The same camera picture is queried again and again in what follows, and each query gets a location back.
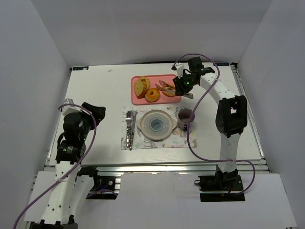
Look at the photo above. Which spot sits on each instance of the purple mug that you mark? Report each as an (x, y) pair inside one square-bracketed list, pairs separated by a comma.
[(184, 117)]

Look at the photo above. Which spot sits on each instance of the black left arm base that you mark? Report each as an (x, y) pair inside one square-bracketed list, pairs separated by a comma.
[(103, 186)]

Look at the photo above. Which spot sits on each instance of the bread loaf slice front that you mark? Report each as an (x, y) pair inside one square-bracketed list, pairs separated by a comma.
[(140, 88)]

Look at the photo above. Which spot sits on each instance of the silver table knife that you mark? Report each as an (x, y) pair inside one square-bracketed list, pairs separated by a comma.
[(134, 114)]

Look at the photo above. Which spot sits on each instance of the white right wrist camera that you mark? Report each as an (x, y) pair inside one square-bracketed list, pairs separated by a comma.
[(178, 66)]

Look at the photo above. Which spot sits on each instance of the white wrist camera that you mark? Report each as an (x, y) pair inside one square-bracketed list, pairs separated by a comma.
[(70, 108), (178, 66)]

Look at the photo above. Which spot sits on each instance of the floral cloth placemat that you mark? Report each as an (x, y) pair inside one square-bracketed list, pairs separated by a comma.
[(177, 138)]

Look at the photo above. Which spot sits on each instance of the pink plastic tray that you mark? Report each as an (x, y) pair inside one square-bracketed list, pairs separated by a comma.
[(154, 79)]

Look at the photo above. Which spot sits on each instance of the metal serving tongs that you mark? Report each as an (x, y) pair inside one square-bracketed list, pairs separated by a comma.
[(163, 83)]

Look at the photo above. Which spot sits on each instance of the bread loaf slice back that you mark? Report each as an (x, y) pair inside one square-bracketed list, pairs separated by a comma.
[(145, 81)]

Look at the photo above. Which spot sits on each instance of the silver fork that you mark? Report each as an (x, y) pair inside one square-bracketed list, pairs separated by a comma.
[(128, 120)]

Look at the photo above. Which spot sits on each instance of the beige ceramic plate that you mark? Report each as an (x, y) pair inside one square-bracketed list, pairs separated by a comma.
[(156, 125)]

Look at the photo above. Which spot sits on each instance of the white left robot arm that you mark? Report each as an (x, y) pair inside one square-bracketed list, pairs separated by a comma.
[(72, 183)]

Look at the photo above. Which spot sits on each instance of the seeded brown bagel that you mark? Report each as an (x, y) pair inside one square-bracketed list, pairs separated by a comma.
[(169, 90)]

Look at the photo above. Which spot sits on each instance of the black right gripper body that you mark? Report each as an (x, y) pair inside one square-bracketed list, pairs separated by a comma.
[(179, 87)]

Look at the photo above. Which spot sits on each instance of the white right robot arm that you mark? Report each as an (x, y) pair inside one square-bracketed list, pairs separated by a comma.
[(231, 115)]

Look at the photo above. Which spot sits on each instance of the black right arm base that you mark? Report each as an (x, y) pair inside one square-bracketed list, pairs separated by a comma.
[(220, 187)]

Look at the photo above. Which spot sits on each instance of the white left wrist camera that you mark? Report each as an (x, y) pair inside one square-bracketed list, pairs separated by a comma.
[(70, 108)]

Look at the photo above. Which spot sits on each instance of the orange glazed bagel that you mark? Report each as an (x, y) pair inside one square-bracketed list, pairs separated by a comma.
[(152, 95)]

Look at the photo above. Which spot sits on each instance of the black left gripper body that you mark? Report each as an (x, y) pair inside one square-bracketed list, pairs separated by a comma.
[(94, 113)]

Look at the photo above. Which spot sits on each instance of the bread loaf slice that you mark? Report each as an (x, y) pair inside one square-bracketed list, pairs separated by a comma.
[(145, 81), (140, 88)]

